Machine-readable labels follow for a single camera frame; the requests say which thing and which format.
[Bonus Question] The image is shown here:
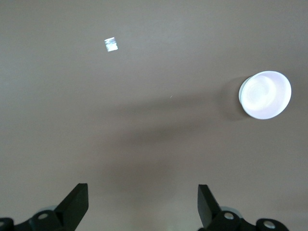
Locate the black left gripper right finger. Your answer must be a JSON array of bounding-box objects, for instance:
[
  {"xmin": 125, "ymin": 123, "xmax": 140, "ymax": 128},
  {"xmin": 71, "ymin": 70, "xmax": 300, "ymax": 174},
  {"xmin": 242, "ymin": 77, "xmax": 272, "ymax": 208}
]
[{"xmin": 197, "ymin": 184, "xmax": 289, "ymax": 231}]

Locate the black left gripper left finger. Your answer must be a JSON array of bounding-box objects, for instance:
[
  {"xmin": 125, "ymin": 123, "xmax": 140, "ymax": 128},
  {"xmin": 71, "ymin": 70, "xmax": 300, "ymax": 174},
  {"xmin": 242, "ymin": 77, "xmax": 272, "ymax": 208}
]
[{"xmin": 0, "ymin": 183, "xmax": 89, "ymax": 231}]

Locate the pink bowl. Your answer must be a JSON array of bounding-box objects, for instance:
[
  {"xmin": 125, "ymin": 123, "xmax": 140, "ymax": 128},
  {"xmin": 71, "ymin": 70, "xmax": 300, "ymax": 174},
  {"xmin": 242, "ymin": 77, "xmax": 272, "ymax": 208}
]
[{"xmin": 240, "ymin": 70, "xmax": 293, "ymax": 120}]

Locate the white bowl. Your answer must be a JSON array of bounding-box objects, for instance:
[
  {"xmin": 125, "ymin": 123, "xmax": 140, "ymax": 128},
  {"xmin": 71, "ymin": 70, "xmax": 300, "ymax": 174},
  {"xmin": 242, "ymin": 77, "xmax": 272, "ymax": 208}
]
[{"xmin": 238, "ymin": 75, "xmax": 255, "ymax": 115}]

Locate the brown table cover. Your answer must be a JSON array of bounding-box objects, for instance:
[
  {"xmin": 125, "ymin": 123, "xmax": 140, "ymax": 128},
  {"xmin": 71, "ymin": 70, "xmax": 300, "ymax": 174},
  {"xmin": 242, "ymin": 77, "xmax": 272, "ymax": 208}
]
[{"xmin": 0, "ymin": 0, "xmax": 308, "ymax": 231}]

